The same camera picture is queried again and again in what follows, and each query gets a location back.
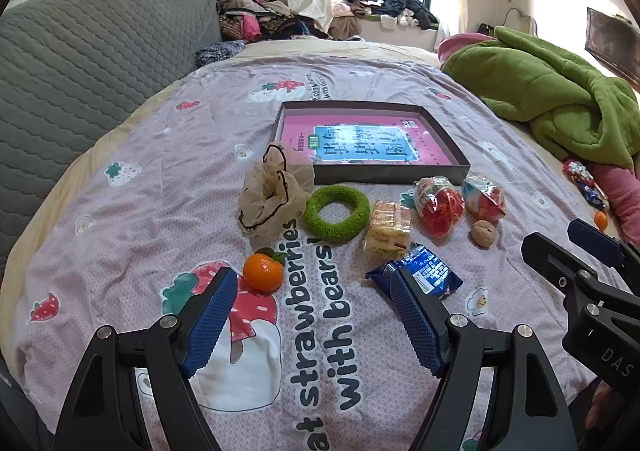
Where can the small tangerine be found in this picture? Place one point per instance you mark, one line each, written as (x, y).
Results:
(600, 220)

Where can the green fleece blanket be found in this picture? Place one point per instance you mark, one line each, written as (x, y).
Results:
(550, 91)

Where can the clear cracker packet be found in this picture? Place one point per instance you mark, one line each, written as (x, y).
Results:
(387, 231)

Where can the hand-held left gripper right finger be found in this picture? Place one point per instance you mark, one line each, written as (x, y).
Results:
(415, 326)

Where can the colourful snack packet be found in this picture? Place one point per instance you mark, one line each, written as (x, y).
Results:
(580, 176)

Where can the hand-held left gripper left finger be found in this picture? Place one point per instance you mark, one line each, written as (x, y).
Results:
(210, 326)

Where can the clothes on window sill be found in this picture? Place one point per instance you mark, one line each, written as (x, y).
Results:
(380, 1)

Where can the strawberry printed bedsheet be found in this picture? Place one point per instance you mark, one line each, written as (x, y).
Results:
(150, 211)

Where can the grey quilted headboard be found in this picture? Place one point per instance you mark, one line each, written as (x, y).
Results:
(75, 81)

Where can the walnut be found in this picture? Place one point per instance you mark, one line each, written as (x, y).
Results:
(484, 233)

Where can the beige mesh scrunchie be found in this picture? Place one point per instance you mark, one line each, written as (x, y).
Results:
(270, 201)

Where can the dark floral cloth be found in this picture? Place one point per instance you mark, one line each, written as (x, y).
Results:
(220, 53)

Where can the dark bag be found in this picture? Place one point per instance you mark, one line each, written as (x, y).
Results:
(485, 29)

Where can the pink blanket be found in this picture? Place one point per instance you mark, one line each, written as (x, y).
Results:
(457, 48)

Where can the person's right hand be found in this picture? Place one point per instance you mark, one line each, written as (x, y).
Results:
(598, 406)

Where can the wall television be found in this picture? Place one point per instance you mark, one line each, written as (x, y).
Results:
(607, 43)

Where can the blue snack packet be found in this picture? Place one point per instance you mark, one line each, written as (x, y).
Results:
(432, 271)

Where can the shallow dark cardboard box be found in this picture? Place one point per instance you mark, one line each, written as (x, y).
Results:
(390, 176)

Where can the green fuzzy scrunchie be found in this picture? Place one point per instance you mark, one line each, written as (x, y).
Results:
(320, 226)

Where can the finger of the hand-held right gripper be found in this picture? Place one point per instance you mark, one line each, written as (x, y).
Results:
(595, 241)
(550, 261)

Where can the tangerine with leaf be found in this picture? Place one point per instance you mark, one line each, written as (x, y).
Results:
(262, 273)

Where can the white curved frame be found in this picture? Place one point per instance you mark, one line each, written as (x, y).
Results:
(522, 13)

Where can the pink cushion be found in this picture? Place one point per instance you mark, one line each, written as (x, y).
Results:
(622, 191)

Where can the pile of clothes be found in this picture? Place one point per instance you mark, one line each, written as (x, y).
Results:
(260, 13)

